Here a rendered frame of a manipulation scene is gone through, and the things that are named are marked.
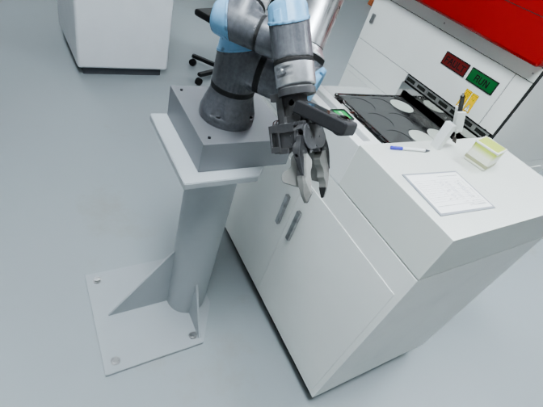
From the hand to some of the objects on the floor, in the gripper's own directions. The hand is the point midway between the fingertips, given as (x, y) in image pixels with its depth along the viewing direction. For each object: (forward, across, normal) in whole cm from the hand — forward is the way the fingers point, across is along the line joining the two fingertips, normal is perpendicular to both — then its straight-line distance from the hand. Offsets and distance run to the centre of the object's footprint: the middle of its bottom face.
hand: (317, 193), depth 71 cm
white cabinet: (+59, -84, -65) cm, 122 cm away
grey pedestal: (+49, -22, -96) cm, 110 cm away
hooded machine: (-101, -114, -254) cm, 296 cm away
